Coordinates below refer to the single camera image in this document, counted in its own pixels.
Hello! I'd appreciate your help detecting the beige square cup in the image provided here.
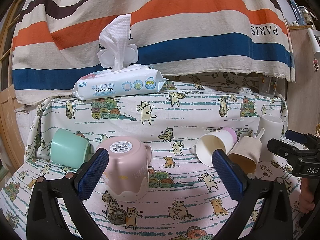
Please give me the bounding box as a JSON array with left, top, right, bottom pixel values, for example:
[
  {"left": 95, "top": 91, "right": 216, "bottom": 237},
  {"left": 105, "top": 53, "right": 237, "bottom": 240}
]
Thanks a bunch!
[{"left": 227, "top": 136, "right": 262, "bottom": 174}]

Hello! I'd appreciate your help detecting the mint green cup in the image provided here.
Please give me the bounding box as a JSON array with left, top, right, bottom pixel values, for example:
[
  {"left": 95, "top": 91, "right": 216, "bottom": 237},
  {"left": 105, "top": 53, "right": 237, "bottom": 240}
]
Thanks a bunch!
[{"left": 50, "top": 129, "right": 91, "bottom": 169}]

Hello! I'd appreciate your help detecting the pink upside-down mug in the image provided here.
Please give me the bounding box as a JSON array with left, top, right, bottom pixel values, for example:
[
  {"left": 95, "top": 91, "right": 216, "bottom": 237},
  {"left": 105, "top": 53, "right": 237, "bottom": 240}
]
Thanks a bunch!
[{"left": 98, "top": 136, "right": 152, "bottom": 202}]

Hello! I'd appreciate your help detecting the white cup pink base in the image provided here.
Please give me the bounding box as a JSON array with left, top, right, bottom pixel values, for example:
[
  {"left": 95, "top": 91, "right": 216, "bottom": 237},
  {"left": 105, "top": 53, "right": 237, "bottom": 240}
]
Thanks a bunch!
[{"left": 191, "top": 127, "right": 237, "bottom": 167}]

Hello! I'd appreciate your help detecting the person's hand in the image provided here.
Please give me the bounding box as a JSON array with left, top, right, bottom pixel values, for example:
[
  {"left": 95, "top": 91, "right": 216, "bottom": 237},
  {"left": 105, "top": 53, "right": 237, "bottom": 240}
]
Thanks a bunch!
[{"left": 299, "top": 178, "right": 315, "bottom": 213}]

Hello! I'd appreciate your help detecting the white upright mug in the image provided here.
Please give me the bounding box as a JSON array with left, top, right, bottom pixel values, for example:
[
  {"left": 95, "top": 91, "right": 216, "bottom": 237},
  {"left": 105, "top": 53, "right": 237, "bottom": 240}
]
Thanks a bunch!
[{"left": 258, "top": 114, "right": 284, "bottom": 162}]

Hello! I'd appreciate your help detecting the cat print bed sheet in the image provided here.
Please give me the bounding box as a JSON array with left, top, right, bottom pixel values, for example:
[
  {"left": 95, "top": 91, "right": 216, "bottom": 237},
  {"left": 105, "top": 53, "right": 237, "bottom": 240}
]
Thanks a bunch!
[{"left": 1, "top": 75, "right": 288, "bottom": 239}]

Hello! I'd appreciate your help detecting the white tube on cabinet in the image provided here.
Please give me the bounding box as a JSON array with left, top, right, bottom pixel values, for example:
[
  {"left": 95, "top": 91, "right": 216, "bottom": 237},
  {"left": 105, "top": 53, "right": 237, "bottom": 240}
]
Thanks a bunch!
[{"left": 307, "top": 28, "right": 320, "bottom": 60}]

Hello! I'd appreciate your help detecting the baby wipes pack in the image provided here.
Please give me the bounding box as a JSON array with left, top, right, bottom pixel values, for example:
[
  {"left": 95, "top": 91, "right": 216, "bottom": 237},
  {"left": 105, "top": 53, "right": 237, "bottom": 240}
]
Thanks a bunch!
[{"left": 72, "top": 14, "right": 167, "bottom": 100}]

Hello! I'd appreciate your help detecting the striped fabric cloth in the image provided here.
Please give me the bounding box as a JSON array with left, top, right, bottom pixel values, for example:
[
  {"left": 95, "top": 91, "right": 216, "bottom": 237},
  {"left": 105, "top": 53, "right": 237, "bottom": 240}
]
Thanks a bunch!
[{"left": 12, "top": 0, "right": 295, "bottom": 105}]

